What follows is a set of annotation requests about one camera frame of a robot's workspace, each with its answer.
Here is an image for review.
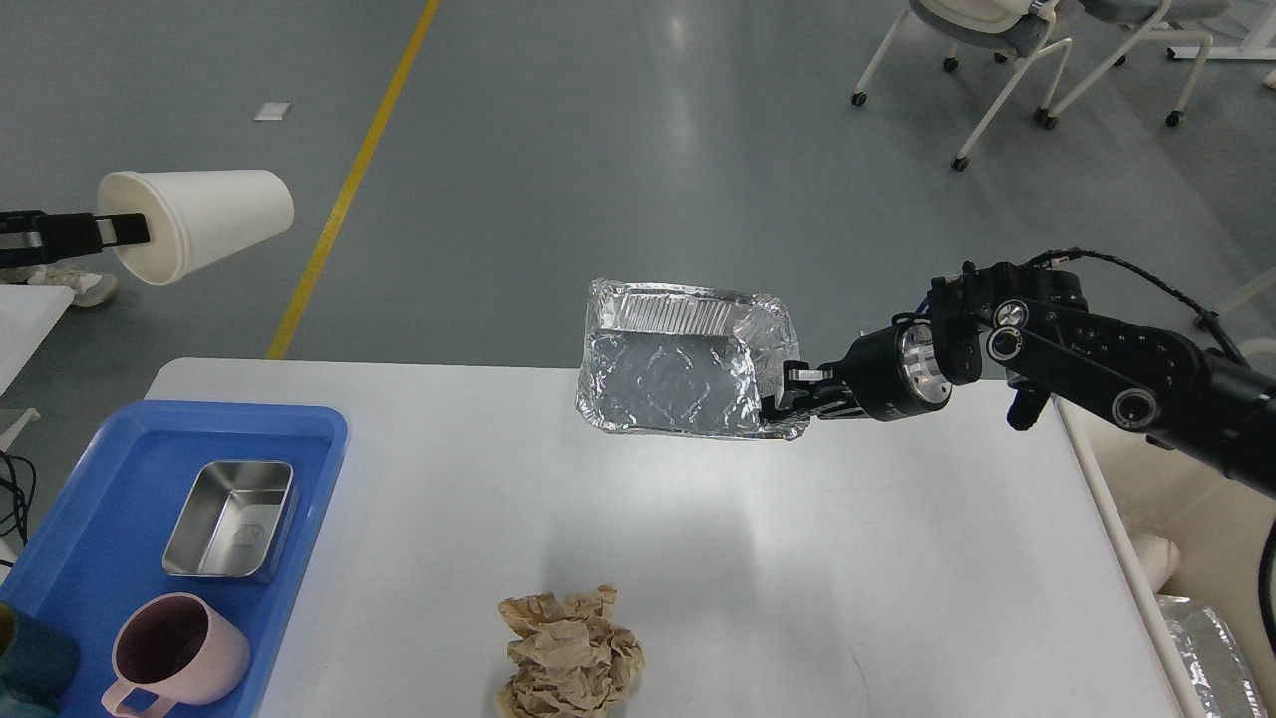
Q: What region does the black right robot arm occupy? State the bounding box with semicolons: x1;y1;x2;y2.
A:
760;247;1275;496

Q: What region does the stainless steel rectangular container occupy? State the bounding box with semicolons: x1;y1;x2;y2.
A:
162;460;299;583

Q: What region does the blue plastic tray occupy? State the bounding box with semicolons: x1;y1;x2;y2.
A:
3;400;348;717

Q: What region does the foil tray inside bin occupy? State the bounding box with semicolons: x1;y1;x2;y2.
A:
1156;594;1270;717

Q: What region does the aluminium foil tray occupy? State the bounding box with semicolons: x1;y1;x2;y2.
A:
577;278;808;440

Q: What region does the person in khaki trousers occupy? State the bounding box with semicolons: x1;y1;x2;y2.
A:
1;265;117;309

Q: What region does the black cable at left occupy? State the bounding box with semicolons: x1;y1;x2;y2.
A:
0;451;37;571

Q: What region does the beige plastic bin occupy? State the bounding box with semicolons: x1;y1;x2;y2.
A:
1057;399;1273;717

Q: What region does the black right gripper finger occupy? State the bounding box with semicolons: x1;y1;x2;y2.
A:
783;360;849;390
760;388;864;426

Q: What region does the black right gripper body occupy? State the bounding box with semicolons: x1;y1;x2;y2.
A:
842;323;953;422

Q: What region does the white side table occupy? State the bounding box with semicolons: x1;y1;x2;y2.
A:
1;284;74;392

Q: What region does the brown paper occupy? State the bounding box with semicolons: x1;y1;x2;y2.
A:
493;583;646;717

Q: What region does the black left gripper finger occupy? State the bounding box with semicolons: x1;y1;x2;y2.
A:
1;210;151;269

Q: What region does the white office chair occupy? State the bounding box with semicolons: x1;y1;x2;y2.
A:
849;1;1073;172
1034;1;1233;129

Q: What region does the white chair leg right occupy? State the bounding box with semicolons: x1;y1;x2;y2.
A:
1192;265;1275;374

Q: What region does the white paper cup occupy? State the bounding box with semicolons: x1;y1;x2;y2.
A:
97;170;295;286

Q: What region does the pink plastic mug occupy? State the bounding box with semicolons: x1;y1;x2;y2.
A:
100;592;251;717

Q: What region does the teal object at corner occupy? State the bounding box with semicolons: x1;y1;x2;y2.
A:
1;603;80;717

